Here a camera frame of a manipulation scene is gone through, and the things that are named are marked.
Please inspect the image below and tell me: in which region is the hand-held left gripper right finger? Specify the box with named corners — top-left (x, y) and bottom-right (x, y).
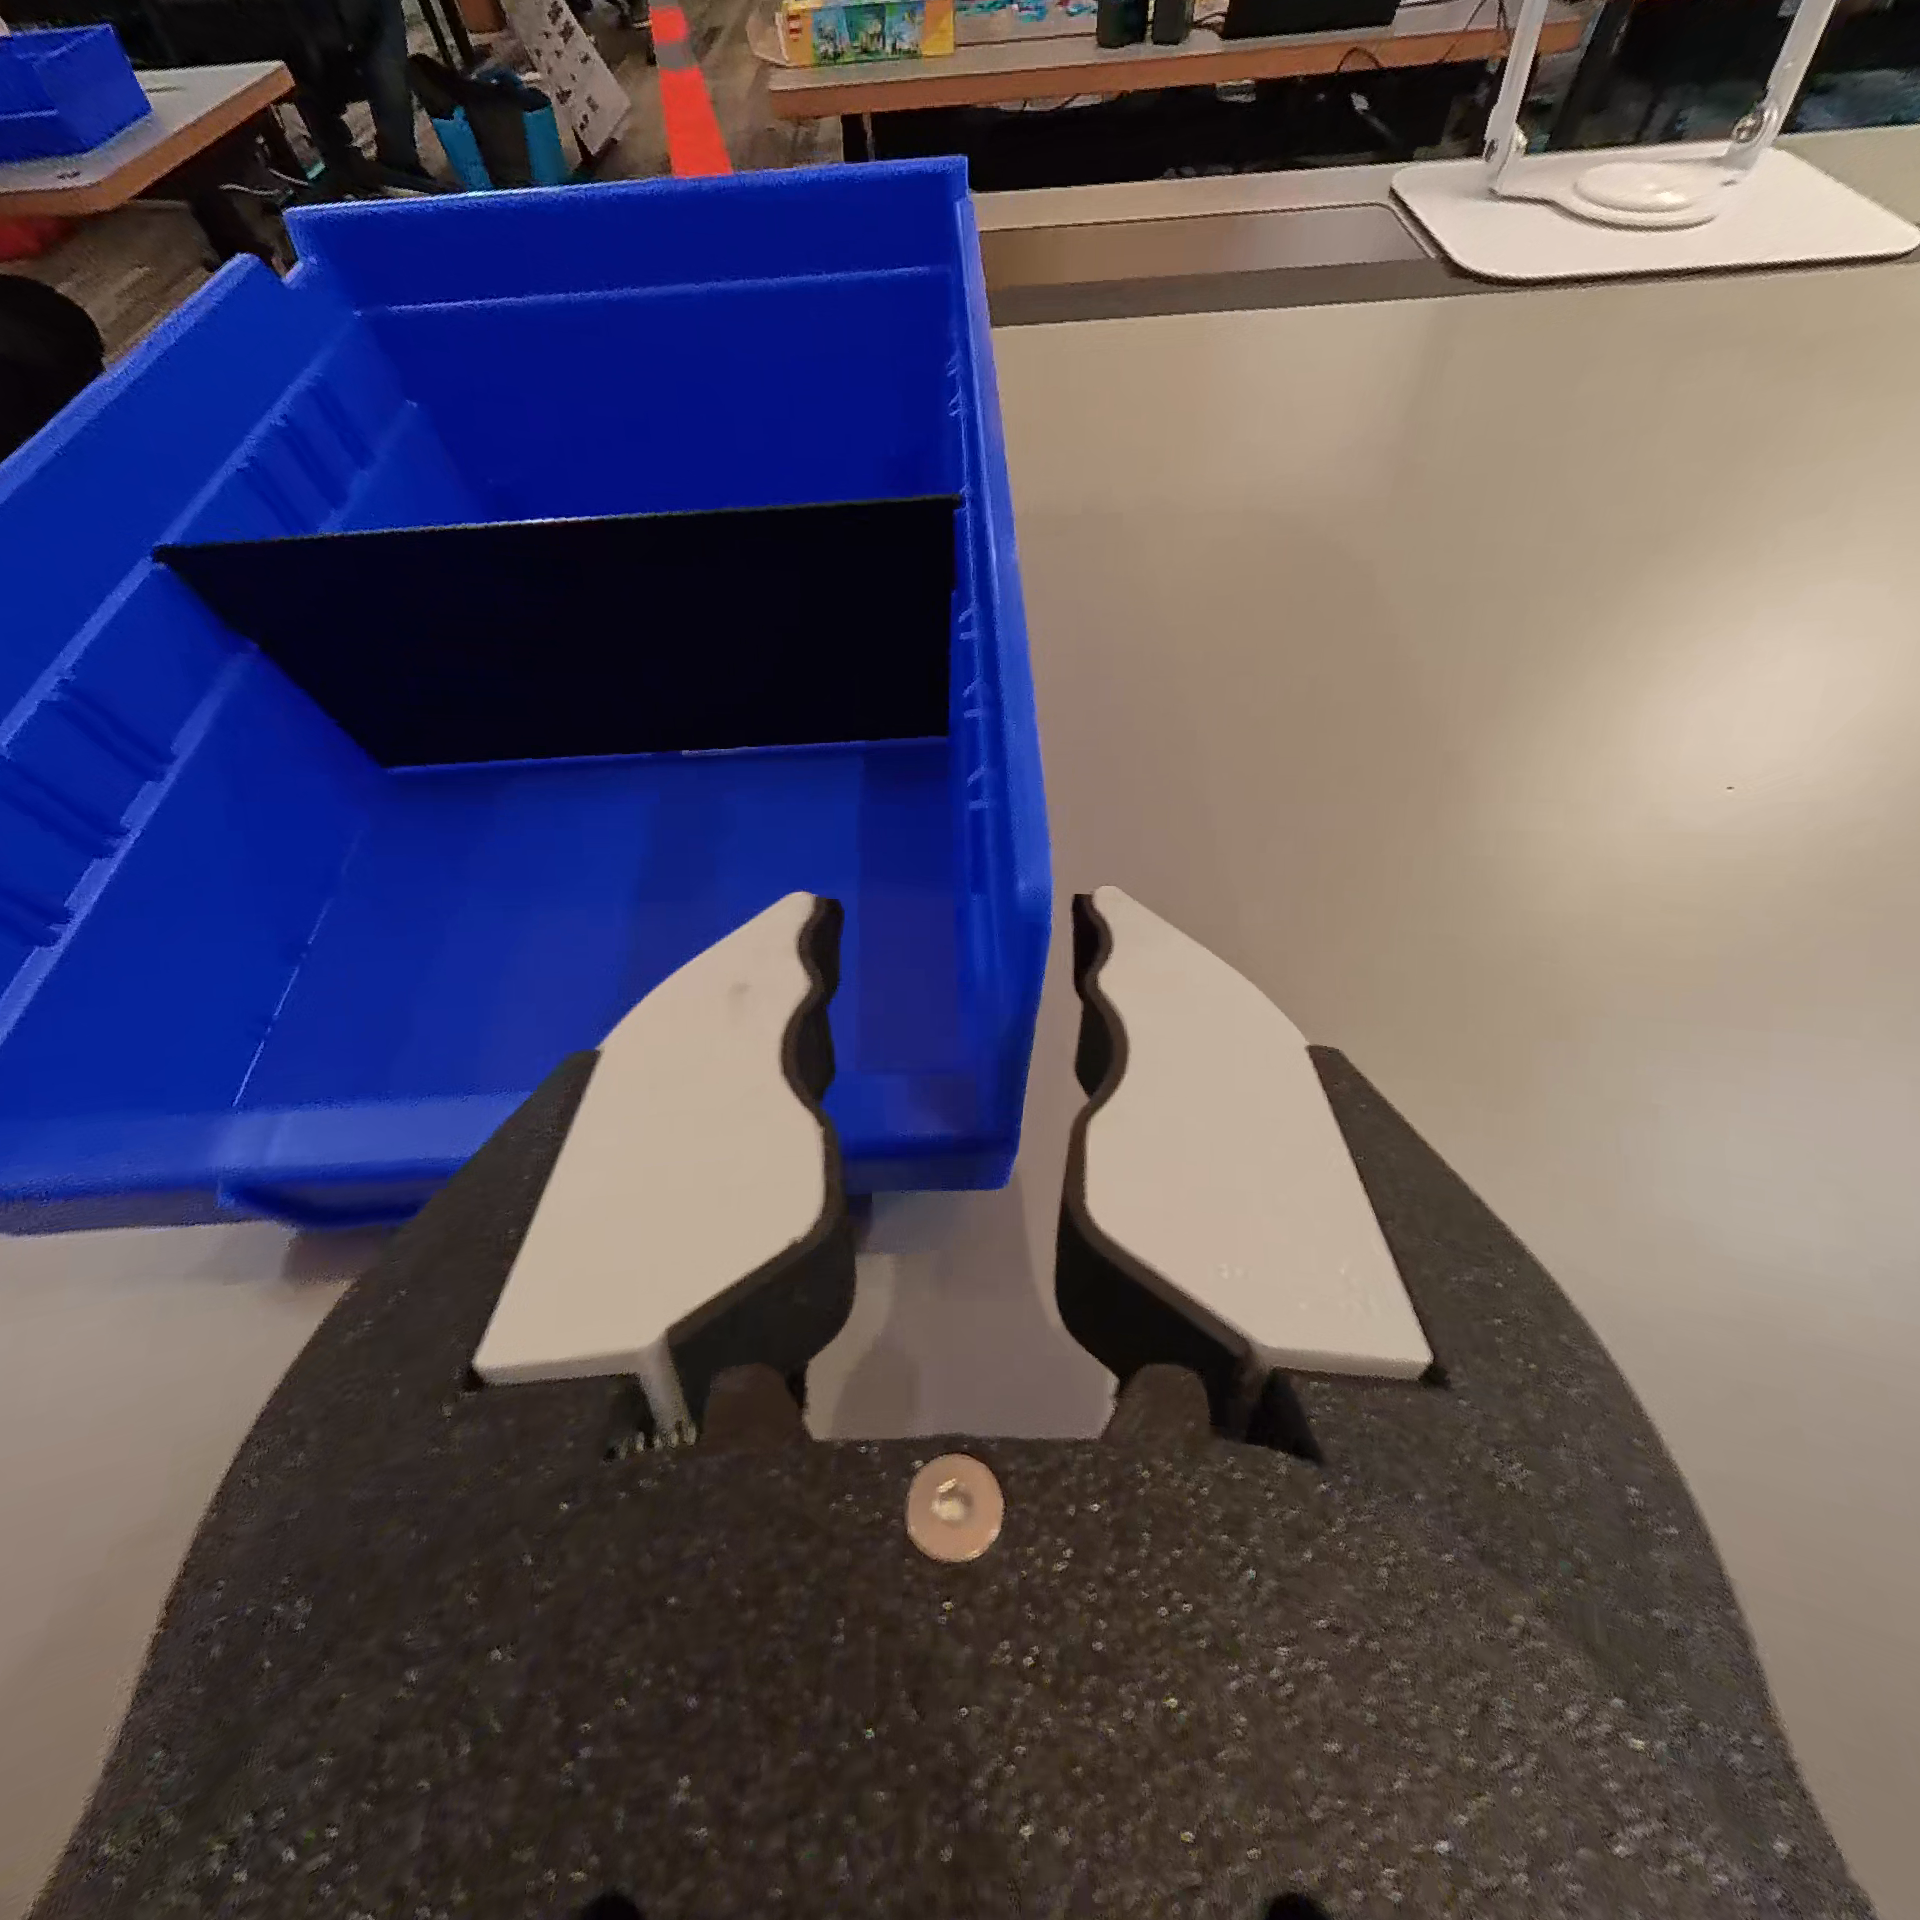
top-left (1055, 883), bottom-right (1436, 1438)

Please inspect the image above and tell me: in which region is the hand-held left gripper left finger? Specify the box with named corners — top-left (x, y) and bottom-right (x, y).
top-left (472, 890), bottom-right (861, 1443)

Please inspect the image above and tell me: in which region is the white printed board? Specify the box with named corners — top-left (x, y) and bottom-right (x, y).
top-left (517, 0), bottom-right (635, 153)

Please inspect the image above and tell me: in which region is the grey desk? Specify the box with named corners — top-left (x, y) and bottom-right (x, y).
top-left (0, 125), bottom-right (1920, 1920)

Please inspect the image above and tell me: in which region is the orange safety cone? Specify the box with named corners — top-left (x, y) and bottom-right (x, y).
top-left (648, 0), bottom-right (735, 180)

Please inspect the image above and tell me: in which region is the colourful toy box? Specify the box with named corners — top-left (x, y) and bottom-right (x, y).
top-left (777, 0), bottom-right (958, 65)

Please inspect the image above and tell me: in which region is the blue plastic bin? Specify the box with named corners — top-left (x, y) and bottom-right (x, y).
top-left (0, 21), bottom-right (153, 162)
top-left (0, 153), bottom-right (1055, 1234)

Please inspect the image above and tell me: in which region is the black bin divider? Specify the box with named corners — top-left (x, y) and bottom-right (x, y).
top-left (153, 495), bottom-right (965, 769)

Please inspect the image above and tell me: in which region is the grey side table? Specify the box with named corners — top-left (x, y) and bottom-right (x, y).
top-left (0, 60), bottom-right (293, 219)

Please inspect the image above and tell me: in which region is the wooden table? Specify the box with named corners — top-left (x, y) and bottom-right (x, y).
top-left (767, 6), bottom-right (1590, 125)

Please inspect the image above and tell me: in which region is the teal bag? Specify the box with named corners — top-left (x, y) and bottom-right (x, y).
top-left (431, 75), bottom-right (580, 190)

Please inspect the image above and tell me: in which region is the dark desk cable cover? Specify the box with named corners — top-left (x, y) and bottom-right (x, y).
top-left (974, 203), bottom-right (1459, 328)

